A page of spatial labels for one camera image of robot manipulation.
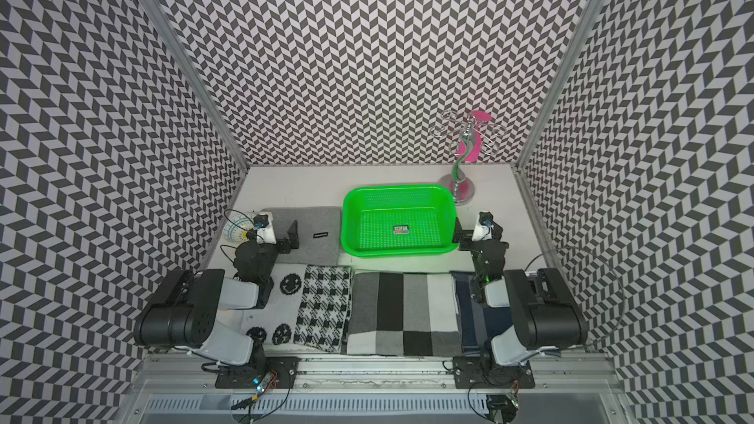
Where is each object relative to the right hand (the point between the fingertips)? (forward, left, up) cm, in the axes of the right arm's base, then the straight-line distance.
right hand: (472, 222), depth 90 cm
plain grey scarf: (-1, +48, -3) cm, 48 cm away
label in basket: (+3, +22, -9) cm, 24 cm away
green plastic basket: (+7, +23, -9) cm, 26 cm away
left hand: (0, +59, 0) cm, 59 cm away
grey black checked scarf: (-25, +22, -9) cm, 34 cm away
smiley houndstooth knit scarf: (-24, +48, -6) cm, 54 cm away
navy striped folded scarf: (-28, +1, -9) cm, 29 cm away
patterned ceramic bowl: (-8, +66, +11) cm, 68 cm away
